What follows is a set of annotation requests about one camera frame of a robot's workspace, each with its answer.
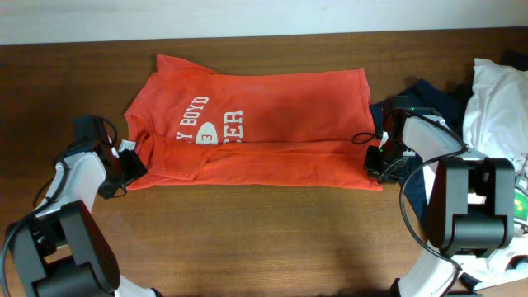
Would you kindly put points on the navy blue garment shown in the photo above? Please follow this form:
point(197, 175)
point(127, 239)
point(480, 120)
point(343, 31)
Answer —
point(433, 129)

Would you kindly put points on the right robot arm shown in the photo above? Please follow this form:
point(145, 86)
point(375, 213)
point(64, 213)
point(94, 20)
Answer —
point(470, 211)

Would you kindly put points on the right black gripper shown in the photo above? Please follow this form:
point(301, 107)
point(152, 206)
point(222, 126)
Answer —
point(370, 162)

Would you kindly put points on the red soccer t-shirt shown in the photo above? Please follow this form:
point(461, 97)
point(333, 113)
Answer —
point(192, 126)

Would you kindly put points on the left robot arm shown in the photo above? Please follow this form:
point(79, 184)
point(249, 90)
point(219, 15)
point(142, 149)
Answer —
point(58, 248)

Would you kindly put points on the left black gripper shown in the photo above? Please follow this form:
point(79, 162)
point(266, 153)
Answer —
point(135, 167)

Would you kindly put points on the white printed t-shirt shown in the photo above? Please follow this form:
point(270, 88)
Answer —
point(495, 123)

